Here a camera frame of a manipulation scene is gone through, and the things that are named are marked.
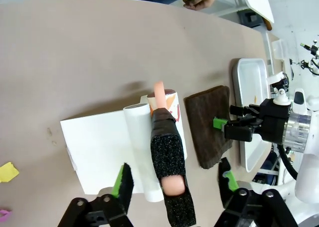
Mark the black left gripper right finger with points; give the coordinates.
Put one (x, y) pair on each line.
(228, 184)

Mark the person's left hand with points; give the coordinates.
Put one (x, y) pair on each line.
(202, 2)

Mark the clear plastic box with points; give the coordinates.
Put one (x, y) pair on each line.
(277, 50)

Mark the pink paper scrap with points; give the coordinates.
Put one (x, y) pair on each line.
(4, 214)

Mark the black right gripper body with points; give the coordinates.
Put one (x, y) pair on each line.
(274, 122)

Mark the white side table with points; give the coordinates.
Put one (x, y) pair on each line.
(254, 2)

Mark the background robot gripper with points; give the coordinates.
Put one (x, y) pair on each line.
(312, 60)

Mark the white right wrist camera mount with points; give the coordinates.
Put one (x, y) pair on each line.
(280, 92)

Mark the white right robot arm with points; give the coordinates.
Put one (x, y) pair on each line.
(307, 147)

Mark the white lint roller stand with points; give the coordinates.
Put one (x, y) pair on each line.
(99, 149)

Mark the yellow paper scrap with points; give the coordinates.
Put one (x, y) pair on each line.
(7, 172)

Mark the brown cloth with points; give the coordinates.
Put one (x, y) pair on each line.
(208, 127)

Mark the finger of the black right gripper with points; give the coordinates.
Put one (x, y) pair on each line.
(236, 132)
(245, 111)

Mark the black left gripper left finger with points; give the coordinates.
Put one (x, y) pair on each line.
(123, 184)

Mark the silver metal tray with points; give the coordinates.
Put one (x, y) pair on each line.
(250, 82)

